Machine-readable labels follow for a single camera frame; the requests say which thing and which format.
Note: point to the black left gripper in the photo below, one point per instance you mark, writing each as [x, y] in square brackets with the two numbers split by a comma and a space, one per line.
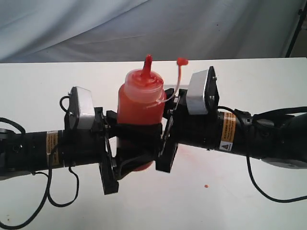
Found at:
[89, 146]

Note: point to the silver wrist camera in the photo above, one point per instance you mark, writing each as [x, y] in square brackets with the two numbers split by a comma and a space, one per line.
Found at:
[80, 113]
[202, 96]

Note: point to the grey backdrop cloth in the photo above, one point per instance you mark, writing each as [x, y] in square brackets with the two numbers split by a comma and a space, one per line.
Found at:
[128, 30]

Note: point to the black stand pole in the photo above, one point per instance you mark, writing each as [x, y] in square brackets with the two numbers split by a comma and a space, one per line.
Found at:
[302, 16]

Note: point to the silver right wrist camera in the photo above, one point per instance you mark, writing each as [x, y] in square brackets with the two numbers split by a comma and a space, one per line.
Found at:
[202, 96]

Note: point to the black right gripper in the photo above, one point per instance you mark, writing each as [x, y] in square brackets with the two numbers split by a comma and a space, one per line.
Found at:
[203, 131]

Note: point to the red sauce squeeze bottle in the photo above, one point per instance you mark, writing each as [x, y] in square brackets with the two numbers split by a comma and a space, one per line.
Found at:
[141, 100]

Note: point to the white rectangular plastic tray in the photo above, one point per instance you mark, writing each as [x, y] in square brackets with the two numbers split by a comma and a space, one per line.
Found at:
[181, 86]

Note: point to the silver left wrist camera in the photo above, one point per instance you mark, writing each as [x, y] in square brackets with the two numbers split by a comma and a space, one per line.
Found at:
[80, 113]

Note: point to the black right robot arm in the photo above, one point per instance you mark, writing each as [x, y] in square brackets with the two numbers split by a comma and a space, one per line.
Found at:
[276, 136]

